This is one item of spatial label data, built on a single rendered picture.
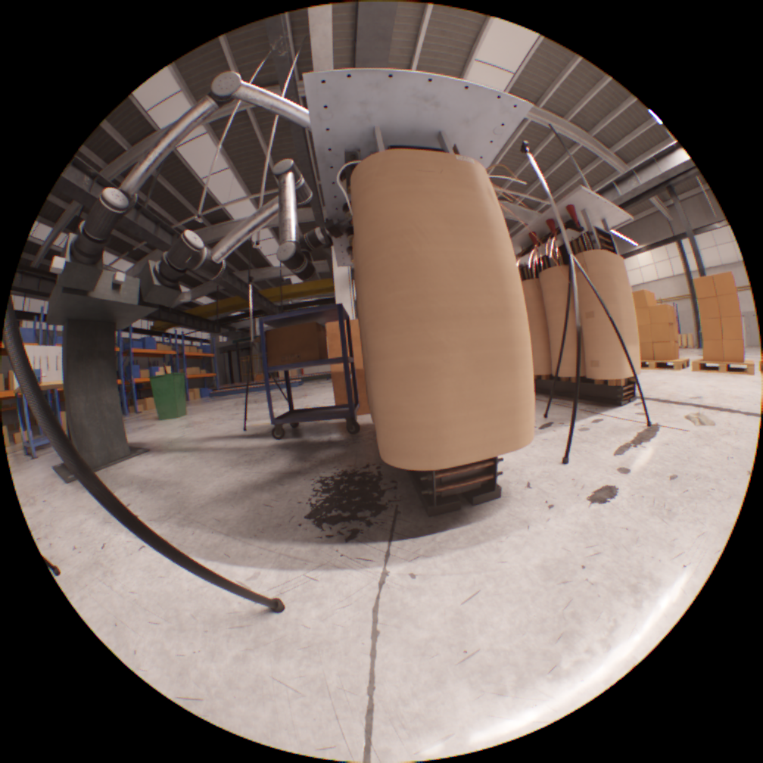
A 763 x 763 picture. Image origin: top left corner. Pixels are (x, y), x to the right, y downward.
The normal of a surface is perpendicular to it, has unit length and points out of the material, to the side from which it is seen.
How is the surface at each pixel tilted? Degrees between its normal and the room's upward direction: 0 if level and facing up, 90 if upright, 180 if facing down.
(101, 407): 90
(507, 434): 90
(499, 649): 0
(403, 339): 90
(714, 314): 90
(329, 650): 0
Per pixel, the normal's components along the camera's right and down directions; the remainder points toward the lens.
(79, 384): 0.99, -0.11
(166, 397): 0.39, 0.09
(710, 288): -0.99, 0.11
